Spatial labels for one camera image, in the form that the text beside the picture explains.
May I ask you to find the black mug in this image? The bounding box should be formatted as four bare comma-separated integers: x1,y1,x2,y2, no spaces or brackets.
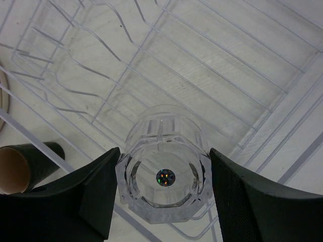
1,144,60,194

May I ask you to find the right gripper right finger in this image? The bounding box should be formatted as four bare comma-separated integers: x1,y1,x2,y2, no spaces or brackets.
209,148,322,241

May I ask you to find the cream plate orange patch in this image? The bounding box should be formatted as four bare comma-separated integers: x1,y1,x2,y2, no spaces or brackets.
1,70,10,113

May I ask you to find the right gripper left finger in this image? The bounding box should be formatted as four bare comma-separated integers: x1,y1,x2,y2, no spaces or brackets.
1,147,121,241

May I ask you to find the white wire dish rack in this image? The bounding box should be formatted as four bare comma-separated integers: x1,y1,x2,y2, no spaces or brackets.
0,0,323,242

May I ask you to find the clear glass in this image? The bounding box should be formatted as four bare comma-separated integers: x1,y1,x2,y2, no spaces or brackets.
116,104,212,224

